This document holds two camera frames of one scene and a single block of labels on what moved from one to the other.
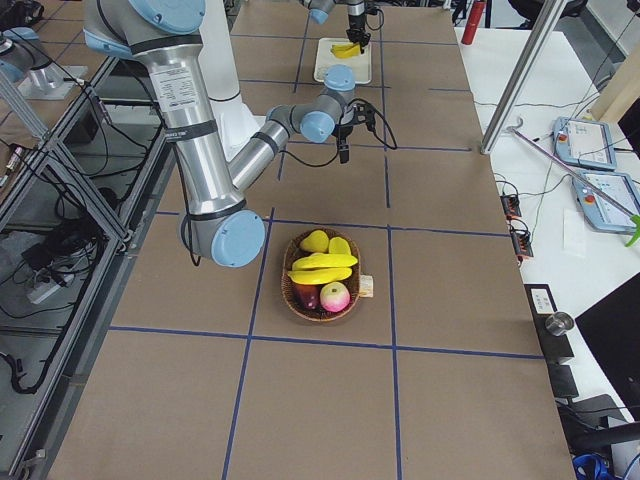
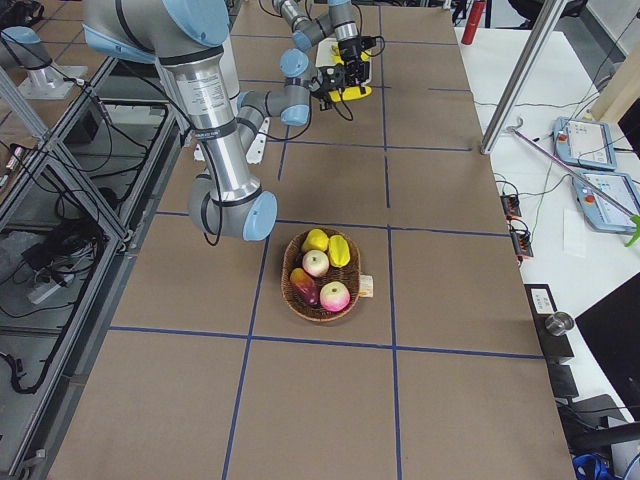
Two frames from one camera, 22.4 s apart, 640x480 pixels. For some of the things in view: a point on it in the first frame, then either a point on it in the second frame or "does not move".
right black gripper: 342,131 → 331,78
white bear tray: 361,65 does not move
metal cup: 559,322 does not move
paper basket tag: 366,287 does not move
